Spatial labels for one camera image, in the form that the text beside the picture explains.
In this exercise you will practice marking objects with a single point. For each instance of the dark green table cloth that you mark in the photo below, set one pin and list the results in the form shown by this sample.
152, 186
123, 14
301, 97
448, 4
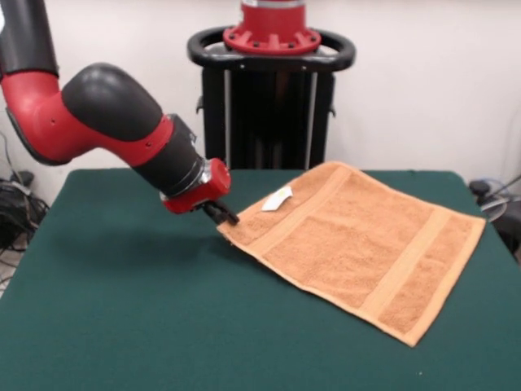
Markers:
122, 305

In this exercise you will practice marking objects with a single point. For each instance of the small black oval object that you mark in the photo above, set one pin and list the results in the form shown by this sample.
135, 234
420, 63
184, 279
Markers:
26, 177

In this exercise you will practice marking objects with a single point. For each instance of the grey round base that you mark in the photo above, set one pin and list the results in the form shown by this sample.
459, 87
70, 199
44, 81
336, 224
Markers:
494, 207

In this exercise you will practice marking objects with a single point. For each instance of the black oval floor object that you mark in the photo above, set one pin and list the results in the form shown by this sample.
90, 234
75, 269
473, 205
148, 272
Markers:
480, 186

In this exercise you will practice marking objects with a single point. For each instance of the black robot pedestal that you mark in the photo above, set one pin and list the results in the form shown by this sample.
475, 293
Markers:
264, 114

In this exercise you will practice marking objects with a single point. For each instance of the orange terry towel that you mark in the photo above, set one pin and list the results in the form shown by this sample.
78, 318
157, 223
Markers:
366, 252

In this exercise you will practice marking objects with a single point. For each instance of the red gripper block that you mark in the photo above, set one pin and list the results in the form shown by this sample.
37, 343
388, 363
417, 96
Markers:
203, 191

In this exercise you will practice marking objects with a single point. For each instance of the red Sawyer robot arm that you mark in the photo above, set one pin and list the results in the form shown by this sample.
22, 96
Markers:
93, 118

